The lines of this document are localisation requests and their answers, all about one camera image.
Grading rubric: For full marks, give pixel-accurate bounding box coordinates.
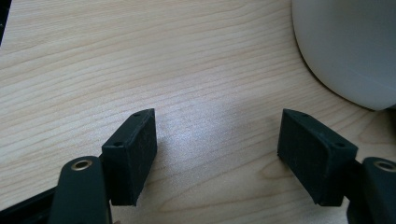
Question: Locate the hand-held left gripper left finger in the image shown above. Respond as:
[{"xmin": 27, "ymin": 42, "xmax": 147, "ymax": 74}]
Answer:
[{"xmin": 101, "ymin": 107, "xmax": 158, "ymax": 207}]

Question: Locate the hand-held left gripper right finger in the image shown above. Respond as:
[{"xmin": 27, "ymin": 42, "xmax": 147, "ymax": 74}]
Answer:
[{"xmin": 276, "ymin": 108, "xmax": 360, "ymax": 207}]

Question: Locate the white round container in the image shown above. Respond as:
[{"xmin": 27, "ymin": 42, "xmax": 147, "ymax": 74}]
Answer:
[{"xmin": 290, "ymin": 0, "xmax": 396, "ymax": 112}]

